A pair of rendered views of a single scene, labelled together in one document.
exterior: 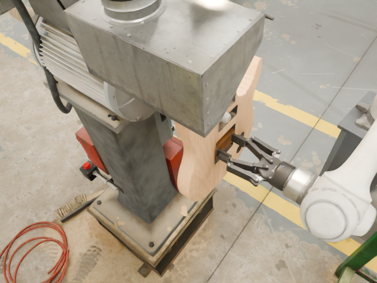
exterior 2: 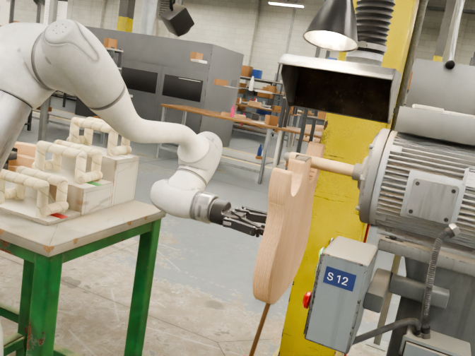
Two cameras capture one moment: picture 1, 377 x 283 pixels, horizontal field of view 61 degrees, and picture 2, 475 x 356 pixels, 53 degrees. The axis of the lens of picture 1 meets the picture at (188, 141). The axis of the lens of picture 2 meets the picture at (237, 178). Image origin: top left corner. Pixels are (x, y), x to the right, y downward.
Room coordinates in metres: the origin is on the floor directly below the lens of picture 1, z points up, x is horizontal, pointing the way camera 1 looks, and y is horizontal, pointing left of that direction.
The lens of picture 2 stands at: (1.68, -0.72, 1.42)
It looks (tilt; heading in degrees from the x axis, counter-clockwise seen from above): 11 degrees down; 158
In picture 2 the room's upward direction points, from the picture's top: 10 degrees clockwise
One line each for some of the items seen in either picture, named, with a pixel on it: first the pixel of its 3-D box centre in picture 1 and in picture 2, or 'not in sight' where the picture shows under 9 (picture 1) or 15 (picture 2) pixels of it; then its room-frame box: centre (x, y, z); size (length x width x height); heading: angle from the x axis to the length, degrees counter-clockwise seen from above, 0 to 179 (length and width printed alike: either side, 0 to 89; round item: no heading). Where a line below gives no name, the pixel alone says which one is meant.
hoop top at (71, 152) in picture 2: not in sight; (61, 150); (0.01, -0.68, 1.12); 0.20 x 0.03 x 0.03; 48
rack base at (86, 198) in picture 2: not in sight; (65, 189); (-0.02, -0.65, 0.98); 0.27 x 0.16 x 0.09; 49
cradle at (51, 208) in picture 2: not in sight; (54, 208); (0.16, -0.69, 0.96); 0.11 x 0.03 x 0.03; 139
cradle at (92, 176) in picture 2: not in sight; (90, 176); (0.04, -0.58, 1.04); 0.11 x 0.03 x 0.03; 139
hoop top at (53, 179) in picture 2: not in sight; (42, 176); (0.07, -0.73, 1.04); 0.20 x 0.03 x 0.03; 48
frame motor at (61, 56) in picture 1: (107, 54); (442, 192); (0.77, 0.20, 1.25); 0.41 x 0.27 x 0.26; 46
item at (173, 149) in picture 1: (162, 153); not in sight; (0.93, 0.14, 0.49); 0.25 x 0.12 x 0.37; 46
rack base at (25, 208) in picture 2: not in sight; (30, 208); (0.10, -0.75, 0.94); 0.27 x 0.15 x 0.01; 49
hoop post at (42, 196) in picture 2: not in sight; (42, 200); (0.19, -0.72, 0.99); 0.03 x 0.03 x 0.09
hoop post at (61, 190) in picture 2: not in sight; (61, 196); (0.13, -0.67, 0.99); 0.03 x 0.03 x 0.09
